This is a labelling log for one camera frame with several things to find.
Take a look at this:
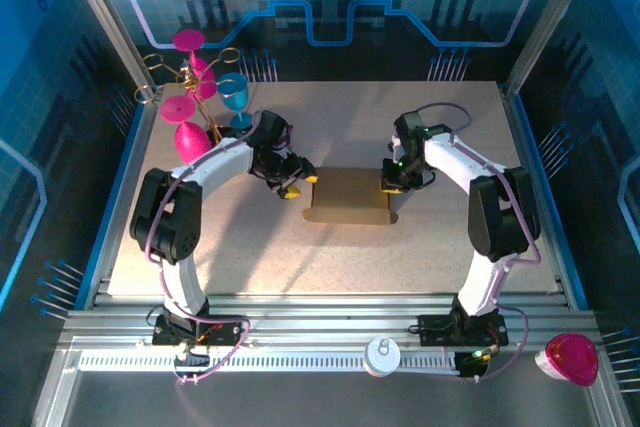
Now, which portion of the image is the aluminium frame cross rail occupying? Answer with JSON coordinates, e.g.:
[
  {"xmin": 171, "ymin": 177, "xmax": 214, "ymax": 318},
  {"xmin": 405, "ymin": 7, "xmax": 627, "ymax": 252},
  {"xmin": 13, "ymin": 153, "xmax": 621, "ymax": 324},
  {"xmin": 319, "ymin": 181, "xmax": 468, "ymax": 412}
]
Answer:
[{"xmin": 57, "ymin": 291, "xmax": 601, "ymax": 353}]

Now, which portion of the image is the gold wire glass rack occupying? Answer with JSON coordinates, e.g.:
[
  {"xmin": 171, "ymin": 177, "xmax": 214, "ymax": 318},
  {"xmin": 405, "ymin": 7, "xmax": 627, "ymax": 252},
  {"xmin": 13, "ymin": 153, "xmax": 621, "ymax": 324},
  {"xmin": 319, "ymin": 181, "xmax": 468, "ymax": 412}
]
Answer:
[{"xmin": 134, "ymin": 46, "xmax": 242, "ymax": 148}]

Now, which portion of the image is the aluminium frame post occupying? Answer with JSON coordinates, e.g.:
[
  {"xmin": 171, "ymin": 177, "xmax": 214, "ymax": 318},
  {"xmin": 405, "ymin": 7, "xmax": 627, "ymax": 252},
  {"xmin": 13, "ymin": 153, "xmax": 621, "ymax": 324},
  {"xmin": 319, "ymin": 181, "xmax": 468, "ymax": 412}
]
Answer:
[
  {"xmin": 55, "ymin": 0, "xmax": 159, "ymax": 98},
  {"xmin": 503, "ymin": 0, "xmax": 601, "ymax": 96}
]

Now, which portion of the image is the aluminium side rail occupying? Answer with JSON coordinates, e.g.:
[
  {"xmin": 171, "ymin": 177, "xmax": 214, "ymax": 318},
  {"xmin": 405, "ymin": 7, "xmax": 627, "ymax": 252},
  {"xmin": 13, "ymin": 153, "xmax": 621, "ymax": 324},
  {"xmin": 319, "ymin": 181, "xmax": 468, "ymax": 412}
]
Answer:
[
  {"xmin": 74, "ymin": 86, "xmax": 166, "ymax": 309},
  {"xmin": 499, "ymin": 84, "xmax": 590, "ymax": 311}
]

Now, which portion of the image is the pink plastic goblet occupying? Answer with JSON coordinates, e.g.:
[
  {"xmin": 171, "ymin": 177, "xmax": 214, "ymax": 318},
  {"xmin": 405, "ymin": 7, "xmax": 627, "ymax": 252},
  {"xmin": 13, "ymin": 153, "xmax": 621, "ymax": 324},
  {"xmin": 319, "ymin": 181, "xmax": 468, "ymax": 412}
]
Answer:
[
  {"xmin": 172, "ymin": 29, "xmax": 217, "ymax": 101},
  {"xmin": 159, "ymin": 95, "xmax": 214, "ymax": 166}
]

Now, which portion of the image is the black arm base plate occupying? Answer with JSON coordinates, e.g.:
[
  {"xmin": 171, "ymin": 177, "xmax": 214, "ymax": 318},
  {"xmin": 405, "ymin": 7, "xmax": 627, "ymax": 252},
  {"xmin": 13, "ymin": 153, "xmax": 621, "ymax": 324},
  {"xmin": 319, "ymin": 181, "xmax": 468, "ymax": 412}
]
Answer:
[
  {"xmin": 152, "ymin": 314, "xmax": 251, "ymax": 348},
  {"xmin": 417, "ymin": 314, "xmax": 509, "ymax": 348}
]

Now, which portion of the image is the white pull-tab can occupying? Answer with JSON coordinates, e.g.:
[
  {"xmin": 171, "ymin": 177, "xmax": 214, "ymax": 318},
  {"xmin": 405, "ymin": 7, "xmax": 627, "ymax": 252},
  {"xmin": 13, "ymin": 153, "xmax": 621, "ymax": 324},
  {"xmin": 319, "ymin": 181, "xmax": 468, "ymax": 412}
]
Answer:
[{"xmin": 363, "ymin": 336, "xmax": 401, "ymax": 378}]

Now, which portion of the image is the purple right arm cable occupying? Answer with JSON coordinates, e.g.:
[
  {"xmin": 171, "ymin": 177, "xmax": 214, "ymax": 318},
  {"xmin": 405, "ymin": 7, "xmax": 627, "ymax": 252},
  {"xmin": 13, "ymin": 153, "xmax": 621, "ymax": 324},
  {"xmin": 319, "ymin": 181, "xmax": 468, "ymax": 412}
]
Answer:
[{"xmin": 414, "ymin": 101, "xmax": 544, "ymax": 383}]

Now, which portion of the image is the brown cardboard paper box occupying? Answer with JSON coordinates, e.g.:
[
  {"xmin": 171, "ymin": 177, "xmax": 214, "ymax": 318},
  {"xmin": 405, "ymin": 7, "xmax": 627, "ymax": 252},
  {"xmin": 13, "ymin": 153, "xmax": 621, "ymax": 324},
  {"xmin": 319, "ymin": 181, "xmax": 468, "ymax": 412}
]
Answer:
[{"xmin": 302, "ymin": 166, "xmax": 400, "ymax": 225}]

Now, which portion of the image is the blue plastic goblet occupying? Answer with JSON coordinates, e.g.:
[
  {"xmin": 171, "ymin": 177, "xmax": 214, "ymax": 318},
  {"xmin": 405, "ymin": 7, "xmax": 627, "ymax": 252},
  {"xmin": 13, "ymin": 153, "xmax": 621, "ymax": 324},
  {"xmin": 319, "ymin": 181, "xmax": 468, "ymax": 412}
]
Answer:
[{"xmin": 216, "ymin": 71, "xmax": 255, "ymax": 129}]

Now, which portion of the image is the white slotted cable duct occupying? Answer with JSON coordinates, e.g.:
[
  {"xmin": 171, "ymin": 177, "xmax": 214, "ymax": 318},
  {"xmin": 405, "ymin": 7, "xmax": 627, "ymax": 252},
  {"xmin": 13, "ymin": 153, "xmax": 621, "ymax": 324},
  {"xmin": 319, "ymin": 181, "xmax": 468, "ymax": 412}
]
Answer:
[{"xmin": 77, "ymin": 350, "xmax": 461, "ymax": 374}]

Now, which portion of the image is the small controller board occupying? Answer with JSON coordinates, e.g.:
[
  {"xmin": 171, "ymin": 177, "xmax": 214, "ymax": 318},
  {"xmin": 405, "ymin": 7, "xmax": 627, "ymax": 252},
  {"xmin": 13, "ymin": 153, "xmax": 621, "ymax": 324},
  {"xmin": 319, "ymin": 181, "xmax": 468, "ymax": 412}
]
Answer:
[
  {"xmin": 172, "ymin": 349, "xmax": 211, "ymax": 371},
  {"xmin": 457, "ymin": 349, "xmax": 496, "ymax": 379}
]

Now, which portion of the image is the red dome with white rim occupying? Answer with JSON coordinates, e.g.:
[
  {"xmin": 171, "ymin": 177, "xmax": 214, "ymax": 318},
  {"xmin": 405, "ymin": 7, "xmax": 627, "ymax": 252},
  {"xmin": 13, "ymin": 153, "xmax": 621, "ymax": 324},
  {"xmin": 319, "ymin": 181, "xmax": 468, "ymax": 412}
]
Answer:
[{"xmin": 534, "ymin": 332, "xmax": 600, "ymax": 388}]

